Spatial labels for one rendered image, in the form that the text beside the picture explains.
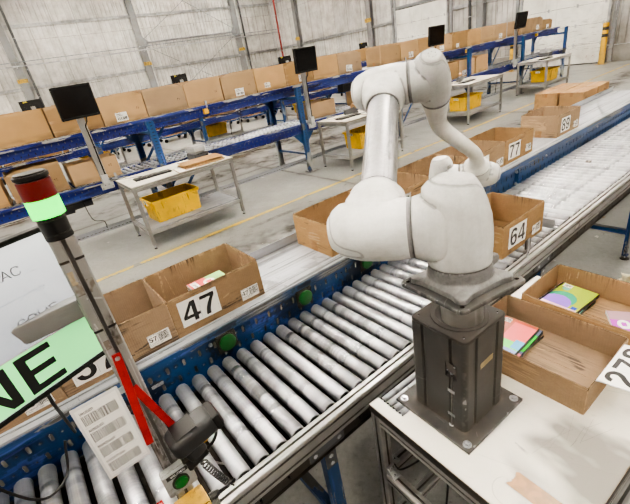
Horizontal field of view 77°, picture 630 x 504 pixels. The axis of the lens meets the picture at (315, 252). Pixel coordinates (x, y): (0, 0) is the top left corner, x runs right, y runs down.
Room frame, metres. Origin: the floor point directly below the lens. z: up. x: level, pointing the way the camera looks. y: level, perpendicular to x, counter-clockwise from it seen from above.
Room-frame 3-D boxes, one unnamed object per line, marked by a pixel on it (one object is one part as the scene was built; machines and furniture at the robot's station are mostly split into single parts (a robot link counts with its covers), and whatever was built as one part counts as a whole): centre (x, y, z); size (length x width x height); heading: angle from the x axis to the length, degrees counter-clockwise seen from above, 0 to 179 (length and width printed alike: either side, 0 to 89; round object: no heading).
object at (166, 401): (0.91, 0.50, 0.72); 0.52 x 0.05 x 0.05; 34
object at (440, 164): (1.69, -0.63, 1.19); 0.13 x 0.11 x 0.16; 67
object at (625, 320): (1.02, -0.99, 0.76); 0.16 x 0.07 x 0.02; 154
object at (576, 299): (1.18, -0.90, 0.79); 0.19 x 0.14 x 0.02; 118
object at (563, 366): (0.96, -0.66, 0.80); 0.38 x 0.28 x 0.10; 33
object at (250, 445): (0.99, 0.39, 0.72); 0.52 x 0.05 x 0.05; 34
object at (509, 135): (2.79, -1.45, 0.96); 0.39 x 0.29 x 0.17; 125
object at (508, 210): (1.83, -0.95, 0.83); 0.39 x 0.29 x 0.17; 123
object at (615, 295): (1.10, -0.94, 0.80); 0.38 x 0.28 x 0.10; 32
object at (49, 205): (0.64, 0.42, 1.62); 0.05 x 0.05 x 0.06
